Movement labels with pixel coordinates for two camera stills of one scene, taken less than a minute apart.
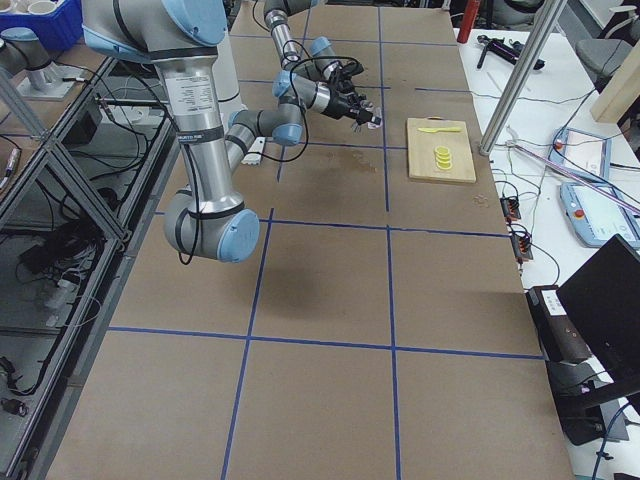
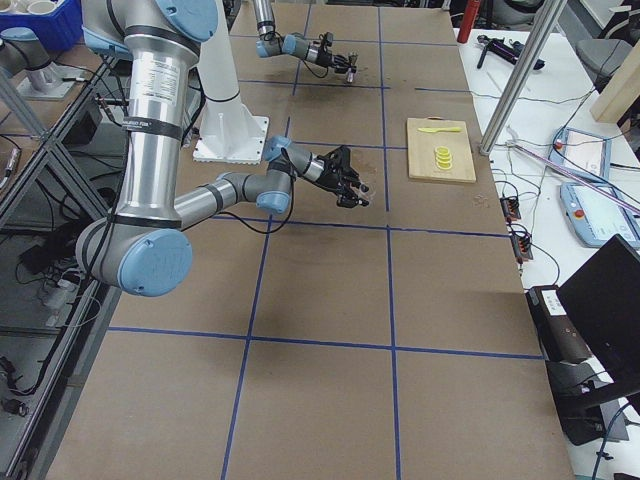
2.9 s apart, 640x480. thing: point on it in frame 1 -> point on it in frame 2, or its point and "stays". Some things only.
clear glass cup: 376,111 -> 371,194
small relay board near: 522,246 stays
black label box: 560,338 stays
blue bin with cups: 58,24 stays
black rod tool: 508,52 stays
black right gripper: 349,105 -> 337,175
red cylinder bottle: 470,14 stays
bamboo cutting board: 440,149 stays
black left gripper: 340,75 -> 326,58
